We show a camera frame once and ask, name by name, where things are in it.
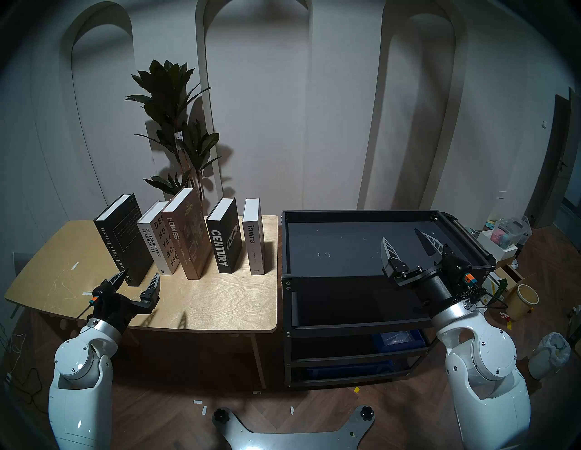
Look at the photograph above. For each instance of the clear plastic storage box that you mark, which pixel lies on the clear plastic storage box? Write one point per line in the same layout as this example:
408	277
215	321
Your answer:
510	231

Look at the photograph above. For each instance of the white trash bag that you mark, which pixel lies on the white trash bag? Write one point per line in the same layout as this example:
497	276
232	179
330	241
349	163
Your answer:
549	356

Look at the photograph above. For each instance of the black metal shelf cart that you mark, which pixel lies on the black metal shelf cart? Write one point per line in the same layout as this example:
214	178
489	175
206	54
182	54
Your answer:
345	254

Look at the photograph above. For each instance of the tall green leafy plant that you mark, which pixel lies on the tall green leafy plant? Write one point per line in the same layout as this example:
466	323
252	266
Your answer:
165	100

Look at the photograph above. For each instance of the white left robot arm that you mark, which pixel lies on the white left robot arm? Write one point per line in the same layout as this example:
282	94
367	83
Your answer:
81	385

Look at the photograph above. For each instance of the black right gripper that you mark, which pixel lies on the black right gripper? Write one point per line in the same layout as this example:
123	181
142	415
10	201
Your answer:
435	286

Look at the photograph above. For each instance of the dark brown door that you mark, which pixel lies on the dark brown door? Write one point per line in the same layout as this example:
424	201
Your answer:
551	158

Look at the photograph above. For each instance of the brown Homes book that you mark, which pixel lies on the brown Homes book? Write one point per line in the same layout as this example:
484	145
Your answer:
190	240

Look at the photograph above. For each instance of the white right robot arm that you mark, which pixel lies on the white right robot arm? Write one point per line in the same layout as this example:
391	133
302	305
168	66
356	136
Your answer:
485	363

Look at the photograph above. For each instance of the green white carton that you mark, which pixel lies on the green white carton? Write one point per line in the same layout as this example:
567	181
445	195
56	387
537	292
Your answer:
501	289

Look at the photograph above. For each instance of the brown cardboard box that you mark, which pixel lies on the brown cardboard box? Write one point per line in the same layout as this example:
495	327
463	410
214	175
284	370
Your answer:
508	276

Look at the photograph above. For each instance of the blue bin with plastic bag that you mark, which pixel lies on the blue bin with plastic bag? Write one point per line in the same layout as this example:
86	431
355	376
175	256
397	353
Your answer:
399	340

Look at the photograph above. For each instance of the black Century book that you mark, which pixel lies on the black Century book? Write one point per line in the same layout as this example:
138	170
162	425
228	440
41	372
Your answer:
222	245

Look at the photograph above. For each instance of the white Design Hotels Yearbook book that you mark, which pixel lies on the white Design Hotels Yearbook book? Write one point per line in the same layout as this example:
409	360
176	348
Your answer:
156	247

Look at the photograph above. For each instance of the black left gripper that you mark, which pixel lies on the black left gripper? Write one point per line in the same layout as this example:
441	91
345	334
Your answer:
115	308

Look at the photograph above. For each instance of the black star knob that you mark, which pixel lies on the black star knob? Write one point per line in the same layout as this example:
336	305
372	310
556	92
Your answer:
220	415
366	413

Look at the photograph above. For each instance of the grey metal robot base plate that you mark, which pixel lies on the grey metal robot base plate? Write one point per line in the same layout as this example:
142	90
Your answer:
290	440

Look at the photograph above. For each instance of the dark blue flat bin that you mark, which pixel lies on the dark blue flat bin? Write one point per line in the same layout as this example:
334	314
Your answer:
345	369

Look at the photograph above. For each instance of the black Crime and Punishment book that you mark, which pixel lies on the black Crime and Punishment book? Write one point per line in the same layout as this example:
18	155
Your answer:
122	240

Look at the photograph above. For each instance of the grey ianra book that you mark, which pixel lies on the grey ianra book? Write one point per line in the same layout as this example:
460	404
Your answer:
253	240

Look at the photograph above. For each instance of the light wooden table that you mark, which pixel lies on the light wooden table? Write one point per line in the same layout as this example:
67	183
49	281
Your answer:
204	304

